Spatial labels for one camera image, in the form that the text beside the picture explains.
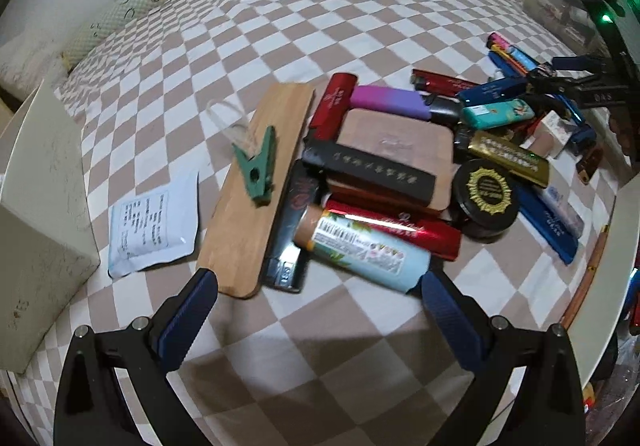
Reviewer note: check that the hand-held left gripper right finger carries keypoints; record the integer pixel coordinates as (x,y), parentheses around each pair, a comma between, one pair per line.
(450,321)

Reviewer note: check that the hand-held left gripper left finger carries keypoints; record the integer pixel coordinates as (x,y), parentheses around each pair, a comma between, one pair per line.
(187,321)

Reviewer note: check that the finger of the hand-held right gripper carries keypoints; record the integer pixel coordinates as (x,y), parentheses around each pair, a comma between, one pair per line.
(565,62)
(555,82)

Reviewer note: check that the tube bottle with teal label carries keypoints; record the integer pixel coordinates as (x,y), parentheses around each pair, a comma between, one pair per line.
(360,246)

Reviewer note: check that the white storage box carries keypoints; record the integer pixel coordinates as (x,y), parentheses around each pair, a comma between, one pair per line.
(610,286)

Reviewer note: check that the black box with gold text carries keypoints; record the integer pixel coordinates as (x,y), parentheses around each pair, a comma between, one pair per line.
(370,171)

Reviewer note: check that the small white pink box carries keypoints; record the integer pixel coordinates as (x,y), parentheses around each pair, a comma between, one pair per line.
(555,131)

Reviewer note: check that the clear plastic storage bin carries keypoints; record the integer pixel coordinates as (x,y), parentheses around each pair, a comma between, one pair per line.
(550,6)

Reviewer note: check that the blue lighter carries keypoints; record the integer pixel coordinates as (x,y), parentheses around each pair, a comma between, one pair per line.
(492,90)

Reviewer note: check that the teal patterned lighter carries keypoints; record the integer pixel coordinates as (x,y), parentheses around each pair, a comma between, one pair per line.
(495,114)

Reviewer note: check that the gold rectangular lighter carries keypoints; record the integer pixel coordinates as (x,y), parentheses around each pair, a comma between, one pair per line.
(505,156)

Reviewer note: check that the shiny red lighter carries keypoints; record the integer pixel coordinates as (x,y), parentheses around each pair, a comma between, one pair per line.
(425,231)

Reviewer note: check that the long wooden board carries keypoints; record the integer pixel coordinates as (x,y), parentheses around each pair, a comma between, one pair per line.
(235,236)

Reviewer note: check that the white sachet packet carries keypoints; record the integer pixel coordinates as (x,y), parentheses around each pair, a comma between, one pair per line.
(150,226)

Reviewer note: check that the dark red lighter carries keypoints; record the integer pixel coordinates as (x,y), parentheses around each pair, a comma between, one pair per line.
(440,82)

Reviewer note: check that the black round tin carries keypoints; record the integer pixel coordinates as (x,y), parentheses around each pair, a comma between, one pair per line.
(485,196)

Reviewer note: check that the blue flat bar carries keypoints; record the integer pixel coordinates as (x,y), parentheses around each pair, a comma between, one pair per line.
(550,236)

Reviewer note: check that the black red-print lighter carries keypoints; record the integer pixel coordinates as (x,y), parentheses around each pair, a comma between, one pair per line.
(290,236)

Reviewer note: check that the green clothespin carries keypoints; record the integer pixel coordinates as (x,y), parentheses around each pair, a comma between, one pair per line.
(255,171)

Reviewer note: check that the pink rounded case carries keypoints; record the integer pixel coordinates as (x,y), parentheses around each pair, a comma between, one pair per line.
(400,146)

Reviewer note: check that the purple lighter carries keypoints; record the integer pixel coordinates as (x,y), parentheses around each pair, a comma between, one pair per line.
(385,101)

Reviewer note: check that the white cardboard box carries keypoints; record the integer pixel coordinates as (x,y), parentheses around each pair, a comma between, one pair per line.
(45,226)

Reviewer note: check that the clear plastic loop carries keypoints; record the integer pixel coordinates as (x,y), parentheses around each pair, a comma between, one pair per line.
(236,132)

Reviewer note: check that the red lighter with gold emblem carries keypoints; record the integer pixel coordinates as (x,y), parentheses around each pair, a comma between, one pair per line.
(332,101)

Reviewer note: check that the checkered bed sheet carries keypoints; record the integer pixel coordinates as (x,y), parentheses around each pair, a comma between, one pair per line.
(300,26)

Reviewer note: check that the white fluffy pillow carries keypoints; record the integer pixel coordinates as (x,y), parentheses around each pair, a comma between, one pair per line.
(30,61)

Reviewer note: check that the long green pillow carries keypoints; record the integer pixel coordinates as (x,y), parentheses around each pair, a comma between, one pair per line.
(125,11)

